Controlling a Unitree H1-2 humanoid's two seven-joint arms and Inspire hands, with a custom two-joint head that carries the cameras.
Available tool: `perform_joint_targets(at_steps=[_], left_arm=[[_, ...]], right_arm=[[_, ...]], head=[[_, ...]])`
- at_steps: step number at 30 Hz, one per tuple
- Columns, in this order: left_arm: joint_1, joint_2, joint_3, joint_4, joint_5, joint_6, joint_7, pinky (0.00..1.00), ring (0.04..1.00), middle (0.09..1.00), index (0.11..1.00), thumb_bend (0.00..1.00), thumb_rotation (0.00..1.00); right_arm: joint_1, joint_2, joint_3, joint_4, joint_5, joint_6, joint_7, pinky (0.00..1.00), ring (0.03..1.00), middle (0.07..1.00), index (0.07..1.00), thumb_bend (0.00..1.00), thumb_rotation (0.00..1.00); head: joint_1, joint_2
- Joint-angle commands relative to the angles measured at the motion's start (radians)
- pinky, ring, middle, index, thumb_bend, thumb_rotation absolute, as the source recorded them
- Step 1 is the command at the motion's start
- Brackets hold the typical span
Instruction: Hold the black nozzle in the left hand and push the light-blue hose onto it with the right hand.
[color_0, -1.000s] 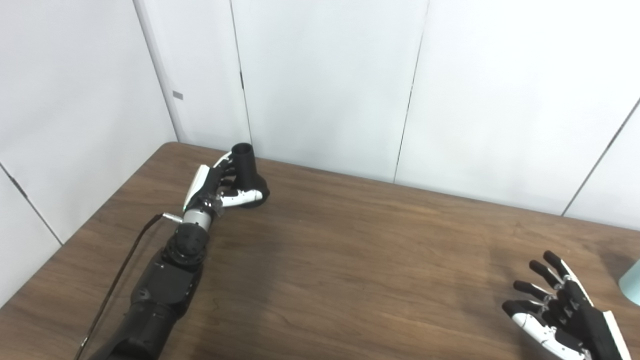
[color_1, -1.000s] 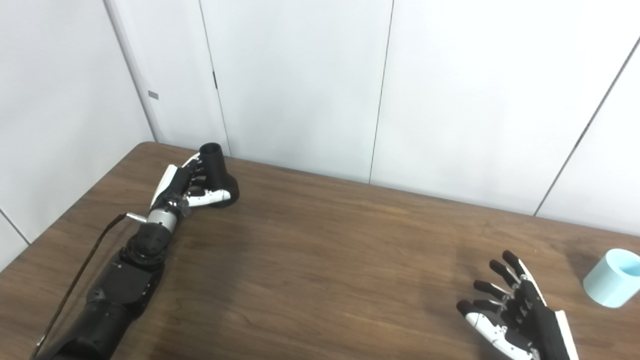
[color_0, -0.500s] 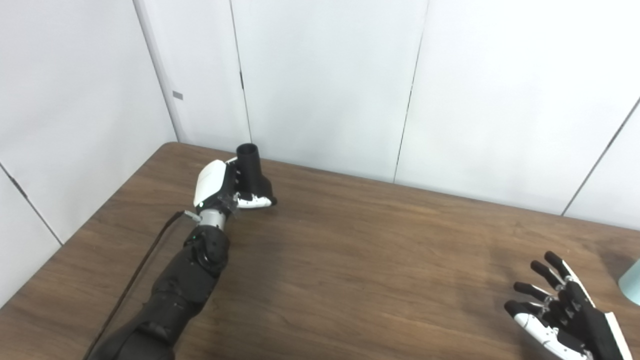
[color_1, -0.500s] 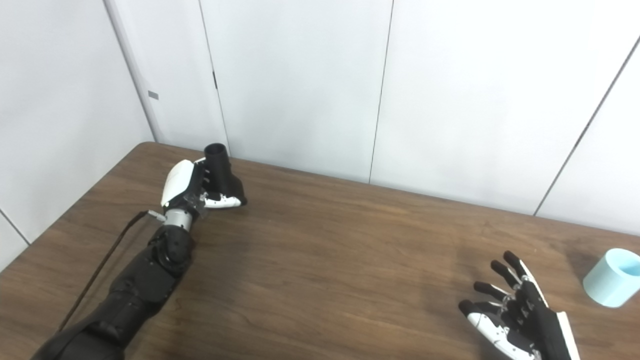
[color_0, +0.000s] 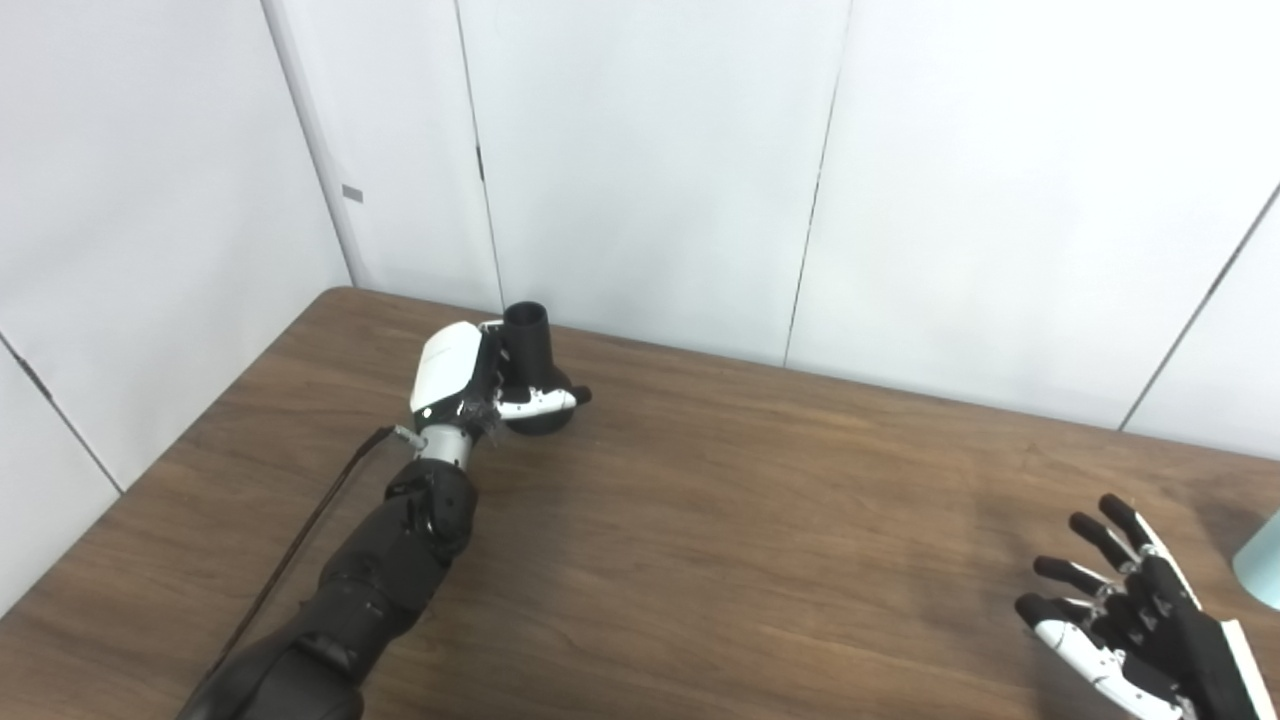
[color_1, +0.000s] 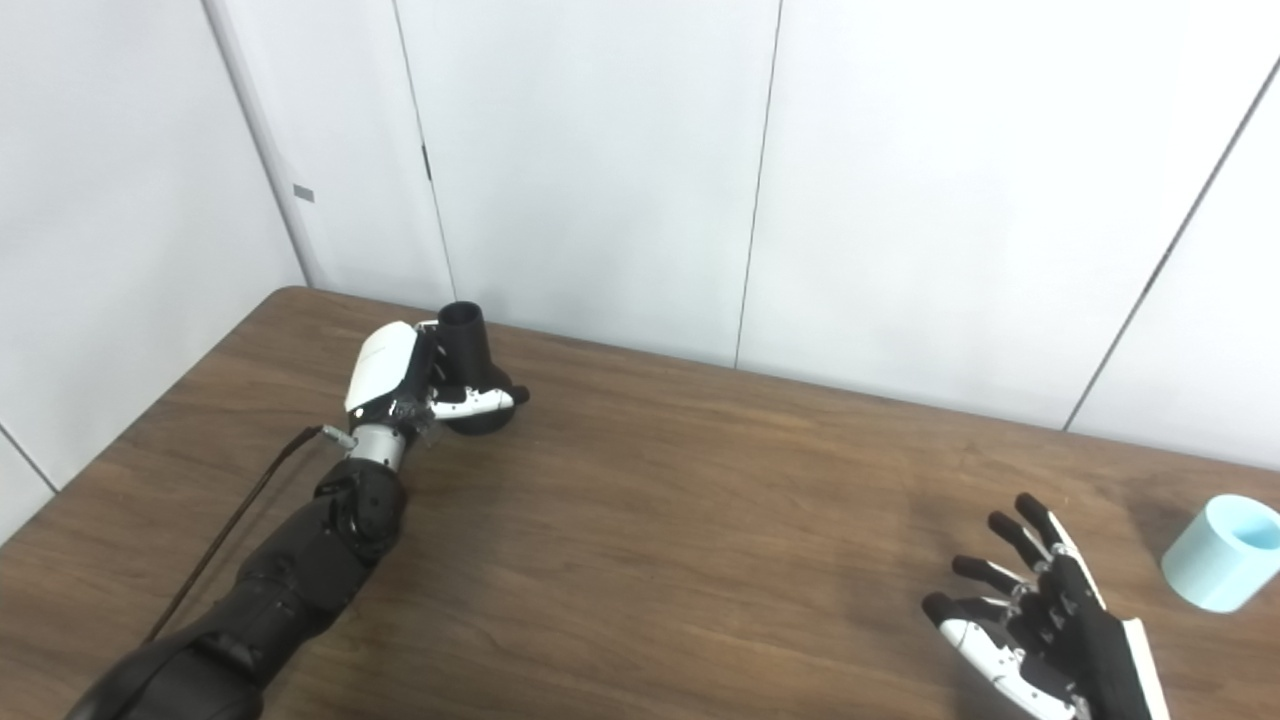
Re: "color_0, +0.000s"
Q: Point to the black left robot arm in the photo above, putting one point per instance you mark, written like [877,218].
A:
[380,580]

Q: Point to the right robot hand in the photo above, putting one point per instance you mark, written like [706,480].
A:
[1190,650]

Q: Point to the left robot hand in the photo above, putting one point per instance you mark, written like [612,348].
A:
[445,365]

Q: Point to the light blue cylinder cup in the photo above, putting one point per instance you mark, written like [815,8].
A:
[1262,570]

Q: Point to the black nozzle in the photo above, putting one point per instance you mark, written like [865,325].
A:
[532,350]

